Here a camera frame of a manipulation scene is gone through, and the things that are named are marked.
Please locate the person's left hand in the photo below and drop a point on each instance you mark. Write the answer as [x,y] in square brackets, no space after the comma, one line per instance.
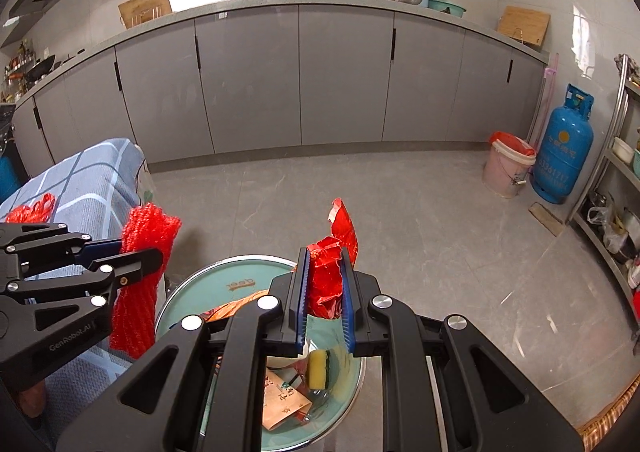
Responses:
[32,399]

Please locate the red plastic bag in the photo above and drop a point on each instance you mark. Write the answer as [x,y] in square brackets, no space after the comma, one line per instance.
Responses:
[30,212]
[325,277]

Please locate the grey kitchen cabinet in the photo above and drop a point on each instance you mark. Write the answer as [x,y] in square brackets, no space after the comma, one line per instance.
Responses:
[340,81]

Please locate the teal metal bin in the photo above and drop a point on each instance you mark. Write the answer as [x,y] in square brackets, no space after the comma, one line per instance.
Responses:
[210,287]

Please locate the wooden cutting board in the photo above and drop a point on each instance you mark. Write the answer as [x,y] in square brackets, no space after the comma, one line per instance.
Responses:
[522,26]
[147,9]

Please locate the green basin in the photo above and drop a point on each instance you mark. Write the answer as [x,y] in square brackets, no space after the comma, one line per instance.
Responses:
[445,6]

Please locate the green scouring sponge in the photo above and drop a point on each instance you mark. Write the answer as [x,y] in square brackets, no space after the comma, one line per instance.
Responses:
[320,369]

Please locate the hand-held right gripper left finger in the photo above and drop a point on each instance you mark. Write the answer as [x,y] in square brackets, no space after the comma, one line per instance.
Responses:
[302,302]

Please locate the wicker chair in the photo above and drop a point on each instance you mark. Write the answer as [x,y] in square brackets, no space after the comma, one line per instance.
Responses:
[610,422]

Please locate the metal shelf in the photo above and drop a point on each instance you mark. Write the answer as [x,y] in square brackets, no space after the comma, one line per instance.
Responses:
[617,131]

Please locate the red foam net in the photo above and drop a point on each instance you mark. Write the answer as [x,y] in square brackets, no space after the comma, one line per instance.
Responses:
[145,227]

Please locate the spice rack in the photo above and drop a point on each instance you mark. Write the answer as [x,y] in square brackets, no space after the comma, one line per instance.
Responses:
[15,66]

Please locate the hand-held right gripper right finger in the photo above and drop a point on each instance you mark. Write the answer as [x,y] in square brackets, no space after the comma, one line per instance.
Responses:
[348,302]

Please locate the pink bucket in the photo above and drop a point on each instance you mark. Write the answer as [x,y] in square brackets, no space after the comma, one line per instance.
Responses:
[505,171]

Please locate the orange wrapper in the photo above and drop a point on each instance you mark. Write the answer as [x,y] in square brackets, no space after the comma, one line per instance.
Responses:
[235,306]

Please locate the blue gas cylinder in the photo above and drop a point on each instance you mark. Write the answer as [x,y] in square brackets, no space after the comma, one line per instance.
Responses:
[7,179]
[562,151]

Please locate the blue checked tablecloth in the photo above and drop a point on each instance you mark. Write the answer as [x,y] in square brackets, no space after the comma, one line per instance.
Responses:
[85,182]

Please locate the beige printed paper bag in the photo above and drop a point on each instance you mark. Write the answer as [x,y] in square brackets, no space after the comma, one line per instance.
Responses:
[282,404]

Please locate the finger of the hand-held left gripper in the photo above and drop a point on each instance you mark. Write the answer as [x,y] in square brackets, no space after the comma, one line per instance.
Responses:
[102,250]
[135,268]

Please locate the white bowl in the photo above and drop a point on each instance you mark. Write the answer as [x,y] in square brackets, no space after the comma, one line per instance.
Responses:
[623,150]

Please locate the black wok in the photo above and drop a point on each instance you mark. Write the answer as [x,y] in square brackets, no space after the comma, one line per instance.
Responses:
[40,67]

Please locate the pink pole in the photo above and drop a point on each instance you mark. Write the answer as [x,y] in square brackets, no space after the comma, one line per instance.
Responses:
[547,81]

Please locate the wooden floor brush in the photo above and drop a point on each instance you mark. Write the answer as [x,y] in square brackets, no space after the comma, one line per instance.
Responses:
[547,219]

